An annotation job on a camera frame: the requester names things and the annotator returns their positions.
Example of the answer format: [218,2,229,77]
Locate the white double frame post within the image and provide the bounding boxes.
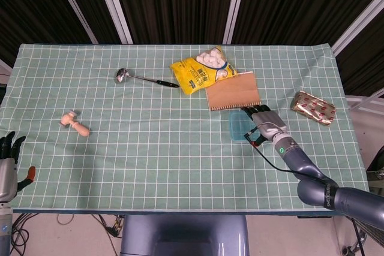
[223,0,250,44]

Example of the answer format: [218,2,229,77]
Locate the brown spiral notebook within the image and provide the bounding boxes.
[205,71,262,112]

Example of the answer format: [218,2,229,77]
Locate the thin white frame post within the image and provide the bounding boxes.
[49,0,99,44]

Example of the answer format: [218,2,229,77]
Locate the black cables with plug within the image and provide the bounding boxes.
[91,214,125,239]

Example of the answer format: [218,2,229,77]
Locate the yellow snack bag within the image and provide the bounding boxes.
[170,45,238,96]

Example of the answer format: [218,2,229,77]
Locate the beige floor cable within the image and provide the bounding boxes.
[56,213,76,225]

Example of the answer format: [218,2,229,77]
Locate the green checked tablecloth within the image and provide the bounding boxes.
[0,43,374,212]

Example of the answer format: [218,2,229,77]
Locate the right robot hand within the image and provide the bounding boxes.
[241,104,290,146]

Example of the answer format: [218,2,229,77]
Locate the steel ladle black handle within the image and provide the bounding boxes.
[114,68,181,89]

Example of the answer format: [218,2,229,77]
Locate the black floor cable bundle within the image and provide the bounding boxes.
[10,212,40,256]

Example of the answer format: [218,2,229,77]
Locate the wide white frame post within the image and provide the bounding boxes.
[92,0,134,44]

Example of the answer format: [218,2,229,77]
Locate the slanted white frame post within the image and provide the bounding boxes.
[331,0,384,56]

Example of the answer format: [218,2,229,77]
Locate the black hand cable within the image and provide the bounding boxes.
[244,126,329,186]

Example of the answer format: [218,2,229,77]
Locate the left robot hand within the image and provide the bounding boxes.
[0,131,37,203]

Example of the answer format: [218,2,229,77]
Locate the blue plastic lid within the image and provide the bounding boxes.
[229,110,255,143]

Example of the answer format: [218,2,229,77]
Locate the gold foil packet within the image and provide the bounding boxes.
[290,90,337,127]

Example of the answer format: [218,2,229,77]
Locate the beige wooden mallet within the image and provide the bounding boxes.
[58,110,91,138]

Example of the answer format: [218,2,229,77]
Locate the blue-grey robot torso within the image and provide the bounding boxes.
[119,214,250,256]

